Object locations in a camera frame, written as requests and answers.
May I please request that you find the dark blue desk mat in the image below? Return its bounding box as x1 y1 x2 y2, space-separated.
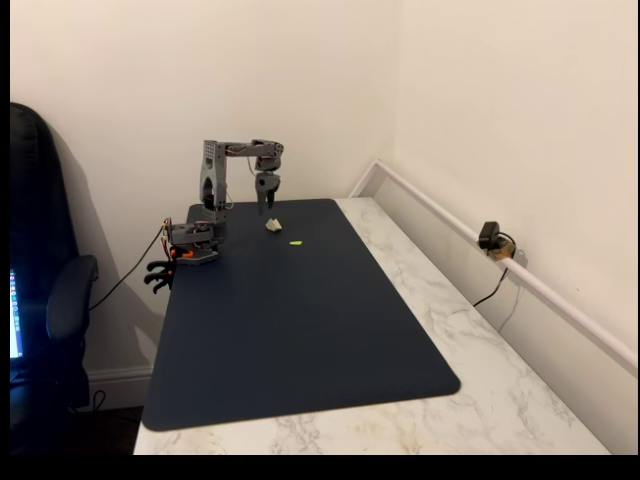
141 198 462 433

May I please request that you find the black orange clamp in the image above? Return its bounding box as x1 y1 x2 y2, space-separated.
145 247 194 277
144 273 174 296

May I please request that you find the black webcam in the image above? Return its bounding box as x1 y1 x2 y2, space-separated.
478 220 501 251

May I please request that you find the black office chair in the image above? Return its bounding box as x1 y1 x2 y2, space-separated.
9 102 101 454

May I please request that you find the white baseboard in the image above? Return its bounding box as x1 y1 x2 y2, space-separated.
87 364 154 412

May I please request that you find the laptop screen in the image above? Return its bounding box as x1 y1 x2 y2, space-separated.
9 269 25 361

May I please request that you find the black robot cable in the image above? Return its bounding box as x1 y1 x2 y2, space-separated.
88 225 166 312

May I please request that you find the white wall rail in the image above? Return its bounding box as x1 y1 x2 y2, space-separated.
348 158 639 372

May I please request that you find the yellowish tape webcam mount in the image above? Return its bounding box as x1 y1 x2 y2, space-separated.
487 242 518 264

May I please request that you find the black webcam cable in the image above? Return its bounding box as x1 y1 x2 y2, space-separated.
472 232 517 309

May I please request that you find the black floor cable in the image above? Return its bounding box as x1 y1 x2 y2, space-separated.
69 389 107 415

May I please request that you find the thin white cable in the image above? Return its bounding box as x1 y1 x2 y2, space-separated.
497 284 524 334

